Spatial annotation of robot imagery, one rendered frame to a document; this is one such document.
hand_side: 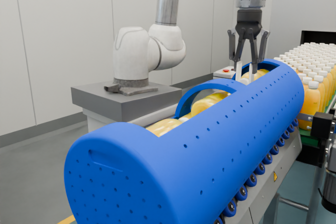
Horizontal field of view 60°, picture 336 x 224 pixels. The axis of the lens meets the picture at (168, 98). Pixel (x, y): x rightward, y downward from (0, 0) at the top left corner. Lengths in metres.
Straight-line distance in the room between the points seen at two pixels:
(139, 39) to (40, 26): 2.30
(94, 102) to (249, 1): 0.72
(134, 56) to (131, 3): 2.95
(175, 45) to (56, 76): 2.38
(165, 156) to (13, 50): 2.97
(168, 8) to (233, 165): 0.90
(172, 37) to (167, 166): 0.95
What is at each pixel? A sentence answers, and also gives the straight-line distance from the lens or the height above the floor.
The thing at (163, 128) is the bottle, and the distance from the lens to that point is 0.59.
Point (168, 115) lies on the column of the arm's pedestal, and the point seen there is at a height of 0.97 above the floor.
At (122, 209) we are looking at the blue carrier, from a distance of 0.53.
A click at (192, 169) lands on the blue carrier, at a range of 0.50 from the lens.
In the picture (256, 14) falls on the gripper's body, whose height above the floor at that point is 1.41.
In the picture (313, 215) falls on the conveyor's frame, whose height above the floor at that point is 0.29.
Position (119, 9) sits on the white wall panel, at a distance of 4.00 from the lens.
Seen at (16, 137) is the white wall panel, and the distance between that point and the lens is 3.53.
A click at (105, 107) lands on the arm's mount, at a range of 1.20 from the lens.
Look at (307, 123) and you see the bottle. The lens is 1.44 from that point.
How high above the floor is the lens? 1.44
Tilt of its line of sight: 18 degrees down
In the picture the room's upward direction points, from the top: straight up
